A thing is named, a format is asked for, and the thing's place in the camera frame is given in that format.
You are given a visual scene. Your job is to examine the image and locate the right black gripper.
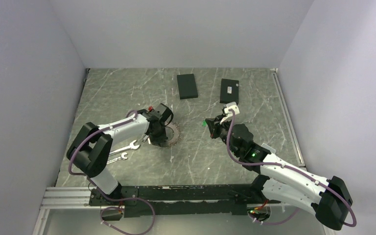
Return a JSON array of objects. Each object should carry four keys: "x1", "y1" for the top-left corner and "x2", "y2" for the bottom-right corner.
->
[{"x1": 205, "y1": 115, "x2": 240, "y2": 157}]

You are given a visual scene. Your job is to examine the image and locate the toothed metal sprocket ring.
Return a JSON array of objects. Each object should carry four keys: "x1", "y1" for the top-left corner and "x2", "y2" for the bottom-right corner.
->
[{"x1": 162, "y1": 122, "x2": 182, "y2": 147}]

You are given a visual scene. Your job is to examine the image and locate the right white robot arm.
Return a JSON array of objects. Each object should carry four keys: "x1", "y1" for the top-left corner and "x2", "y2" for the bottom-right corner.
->
[{"x1": 203, "y1": 115, "x2": 357, "y2": 231}]

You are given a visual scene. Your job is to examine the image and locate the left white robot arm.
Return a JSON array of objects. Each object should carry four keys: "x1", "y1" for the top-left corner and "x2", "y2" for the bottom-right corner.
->
[{"x1": 66, "y1": 103, "x2": 174, "y2": 206}]

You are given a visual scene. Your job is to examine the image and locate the black box with label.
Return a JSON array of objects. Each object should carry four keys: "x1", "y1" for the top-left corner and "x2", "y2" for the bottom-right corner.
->
[{"x1": 219, "y1": 78, "x2": 239, "y2": 105}]

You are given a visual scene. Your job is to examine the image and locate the plain black rectangular box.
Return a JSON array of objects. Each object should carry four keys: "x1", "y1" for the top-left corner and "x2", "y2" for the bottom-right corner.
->
[{"x1": 177, "y1": 73, "x2": 198, "y2": 100}]

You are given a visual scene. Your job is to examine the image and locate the lower silver wrench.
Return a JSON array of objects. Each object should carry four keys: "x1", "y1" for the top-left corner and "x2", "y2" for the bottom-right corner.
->
[{"x1": 107, "y1": 152, "x2": 128, "y2": 164}]

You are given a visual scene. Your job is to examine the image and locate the clear plastic card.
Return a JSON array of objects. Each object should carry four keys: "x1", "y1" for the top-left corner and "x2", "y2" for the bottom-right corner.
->
[{"x1": 261, "y1": 143, "x2": 276, "y2": 154}]

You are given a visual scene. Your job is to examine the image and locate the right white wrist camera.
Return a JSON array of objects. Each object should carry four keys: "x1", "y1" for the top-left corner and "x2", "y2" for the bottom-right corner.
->
[{"x1": 220, "y1": 102, "x2": 240, "y2": 124}]

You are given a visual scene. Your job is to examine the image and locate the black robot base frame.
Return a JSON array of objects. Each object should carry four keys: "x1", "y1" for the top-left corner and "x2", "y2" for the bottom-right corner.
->
[{"x1": 89, "y1": 175, "x2": 269, "y2": 218}]

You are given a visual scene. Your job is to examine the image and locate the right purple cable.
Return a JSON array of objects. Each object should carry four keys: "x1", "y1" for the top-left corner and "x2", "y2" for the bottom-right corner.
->
[{"x1": 225, "y1": 108, "x2": 357, "y2": 228}]

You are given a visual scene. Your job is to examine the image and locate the aluminium rail frame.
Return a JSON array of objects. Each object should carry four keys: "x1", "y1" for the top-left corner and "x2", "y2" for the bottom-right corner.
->
[{"x1": 32, "y1": 68, "x2": 334, "y2": 235}]

